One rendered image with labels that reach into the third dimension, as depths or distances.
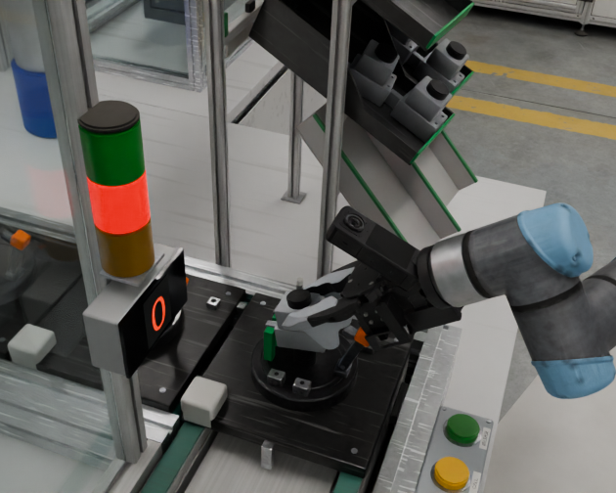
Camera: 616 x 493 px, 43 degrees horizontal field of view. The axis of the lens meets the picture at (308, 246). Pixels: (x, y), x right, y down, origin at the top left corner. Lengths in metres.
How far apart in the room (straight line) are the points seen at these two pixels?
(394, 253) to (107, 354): 0.32
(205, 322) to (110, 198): 0.46
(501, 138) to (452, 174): 2.28
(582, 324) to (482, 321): 0.51
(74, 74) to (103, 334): 0.24
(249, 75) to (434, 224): 0.91
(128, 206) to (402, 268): 0.31
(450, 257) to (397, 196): 0.39
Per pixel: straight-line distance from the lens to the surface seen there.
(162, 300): 0.77
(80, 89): 0.65
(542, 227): 0.78
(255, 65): 2.06
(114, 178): 0.66
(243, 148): 1.69
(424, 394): 1.05
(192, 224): 1.46
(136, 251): 0.71
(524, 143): 3.63
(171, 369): 1.04
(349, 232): 0.84
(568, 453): 1.16
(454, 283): 0.82
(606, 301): 0.85
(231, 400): 1.00
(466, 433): 0.99
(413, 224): 1.20
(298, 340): 0.96
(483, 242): 0.81
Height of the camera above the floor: 1.72
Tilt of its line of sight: 38 degrees down
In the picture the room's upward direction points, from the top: 3 degrees clockwise
